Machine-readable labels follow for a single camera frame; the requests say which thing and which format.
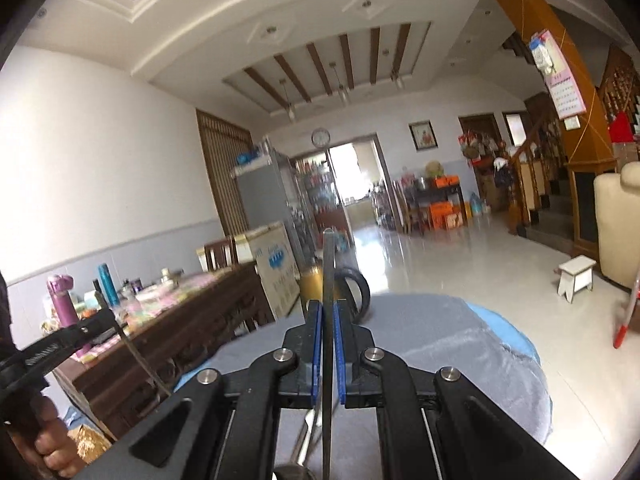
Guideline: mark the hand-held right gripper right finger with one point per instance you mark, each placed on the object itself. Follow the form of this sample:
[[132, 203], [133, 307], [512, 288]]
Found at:
[[342, 355]]

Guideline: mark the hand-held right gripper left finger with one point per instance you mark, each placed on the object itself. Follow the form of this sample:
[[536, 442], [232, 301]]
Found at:
[[315, 355]]

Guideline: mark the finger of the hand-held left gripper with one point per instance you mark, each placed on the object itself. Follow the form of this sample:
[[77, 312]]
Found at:
[[75, 336]]

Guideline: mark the person's left hand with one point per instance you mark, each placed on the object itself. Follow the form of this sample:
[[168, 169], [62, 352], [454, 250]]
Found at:
[[57, 452]]

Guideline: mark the purple thermos bottle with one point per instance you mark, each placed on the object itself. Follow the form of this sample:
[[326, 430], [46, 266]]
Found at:
[[64, 305]]

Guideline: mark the teal bottle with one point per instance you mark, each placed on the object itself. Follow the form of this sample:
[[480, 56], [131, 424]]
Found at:
[[109, 285]]

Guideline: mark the golden kettle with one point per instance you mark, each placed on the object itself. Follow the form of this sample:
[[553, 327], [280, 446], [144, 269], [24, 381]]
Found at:
[[312, 285]]

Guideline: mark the gold patterned bag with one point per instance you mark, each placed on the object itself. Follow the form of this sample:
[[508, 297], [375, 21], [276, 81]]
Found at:
[[90, 445]]

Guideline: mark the white chest freezer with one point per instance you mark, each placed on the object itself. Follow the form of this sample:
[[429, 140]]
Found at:
[[272, 270]]

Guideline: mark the grey table cloth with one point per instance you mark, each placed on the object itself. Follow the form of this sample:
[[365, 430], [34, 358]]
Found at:
[[450, 360]]

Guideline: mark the metal pot with lid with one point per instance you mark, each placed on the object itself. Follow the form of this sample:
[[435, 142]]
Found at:
[[171, 277]]

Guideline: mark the dark carved wooden table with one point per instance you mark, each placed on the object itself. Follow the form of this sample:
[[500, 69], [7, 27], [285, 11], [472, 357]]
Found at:
[[200, 320]]

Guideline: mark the wooden chair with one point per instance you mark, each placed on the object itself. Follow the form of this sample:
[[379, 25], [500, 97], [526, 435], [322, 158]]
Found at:
[[220, 255]]

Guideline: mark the glass display cabinet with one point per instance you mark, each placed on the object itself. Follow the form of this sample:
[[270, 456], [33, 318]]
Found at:
[[315, 190]]

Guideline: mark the grey refrigerator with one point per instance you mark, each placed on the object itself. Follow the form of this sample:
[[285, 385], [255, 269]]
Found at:
[[265, 195]]

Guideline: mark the dark side table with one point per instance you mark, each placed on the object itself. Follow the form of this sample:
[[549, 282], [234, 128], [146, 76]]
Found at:
[[440, 195]]

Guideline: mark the blue water jug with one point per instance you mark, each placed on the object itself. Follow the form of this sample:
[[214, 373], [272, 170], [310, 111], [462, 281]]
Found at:
[[475, 206]]

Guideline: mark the wooden slatted door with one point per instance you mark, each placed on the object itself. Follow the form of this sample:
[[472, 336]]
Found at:
[[225, 175]]

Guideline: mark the pendant lamp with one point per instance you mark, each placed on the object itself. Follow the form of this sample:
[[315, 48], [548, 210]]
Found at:
[[343, 94], [398, 80], [291, 110]]

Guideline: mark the small white stool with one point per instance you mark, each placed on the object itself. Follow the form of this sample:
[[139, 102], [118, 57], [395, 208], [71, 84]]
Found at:
[[575, 275]]

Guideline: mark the wooden staircase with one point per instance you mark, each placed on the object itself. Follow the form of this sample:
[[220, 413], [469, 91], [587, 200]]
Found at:
[[545, 210]]

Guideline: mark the red child chair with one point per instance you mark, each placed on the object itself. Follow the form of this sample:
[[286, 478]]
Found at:
[[629, 310]]

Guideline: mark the cream armchair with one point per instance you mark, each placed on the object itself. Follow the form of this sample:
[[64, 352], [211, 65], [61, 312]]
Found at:
[[617, 220]]

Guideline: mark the wooden pillar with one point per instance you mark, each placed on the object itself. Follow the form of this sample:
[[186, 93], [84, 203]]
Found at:
[[580, 125]]

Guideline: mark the round wall clock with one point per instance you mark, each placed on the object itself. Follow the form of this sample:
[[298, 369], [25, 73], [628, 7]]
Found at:
[[320, 137]]

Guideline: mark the framed wall picture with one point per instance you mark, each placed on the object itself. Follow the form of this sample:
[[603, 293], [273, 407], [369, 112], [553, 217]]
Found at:
[[421, 136]]

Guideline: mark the pink wall calendar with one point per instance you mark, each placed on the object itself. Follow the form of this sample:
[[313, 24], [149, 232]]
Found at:
[[562, 85]]

